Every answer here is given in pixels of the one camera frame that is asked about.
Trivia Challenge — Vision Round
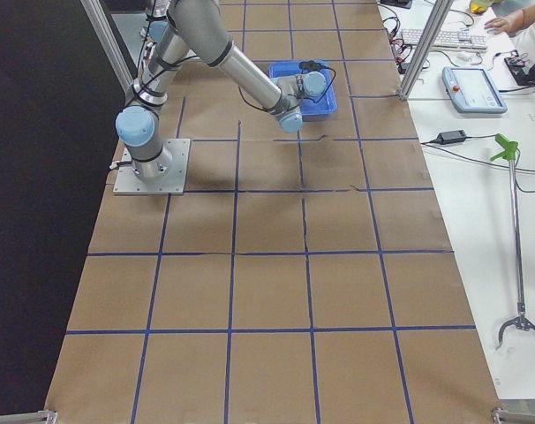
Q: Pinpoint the person hand at keyboard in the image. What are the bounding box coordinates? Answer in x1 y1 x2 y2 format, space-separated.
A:
484 16 514 34

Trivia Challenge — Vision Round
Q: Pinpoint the blue plastic tray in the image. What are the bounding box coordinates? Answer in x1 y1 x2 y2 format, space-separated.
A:
268 60 337 122

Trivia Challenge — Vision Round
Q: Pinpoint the white keyboard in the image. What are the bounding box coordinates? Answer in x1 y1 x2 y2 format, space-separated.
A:
401 29 487 52

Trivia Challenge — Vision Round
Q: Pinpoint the teach pendant tablet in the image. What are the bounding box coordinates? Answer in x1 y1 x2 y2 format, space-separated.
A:
441 67 508 115

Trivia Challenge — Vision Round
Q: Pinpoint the black power adapter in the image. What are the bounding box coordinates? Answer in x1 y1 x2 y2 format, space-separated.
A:
435 130 468 145

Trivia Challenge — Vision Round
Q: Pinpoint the aluminium frame post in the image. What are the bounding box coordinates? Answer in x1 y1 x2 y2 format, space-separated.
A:
399 0 453 101

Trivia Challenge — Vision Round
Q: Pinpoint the green handled reacher grabber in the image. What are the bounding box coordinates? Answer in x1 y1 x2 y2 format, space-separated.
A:
490 133 535 348

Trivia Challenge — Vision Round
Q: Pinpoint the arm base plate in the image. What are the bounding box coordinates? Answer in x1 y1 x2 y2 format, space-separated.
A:
113 139 191 195

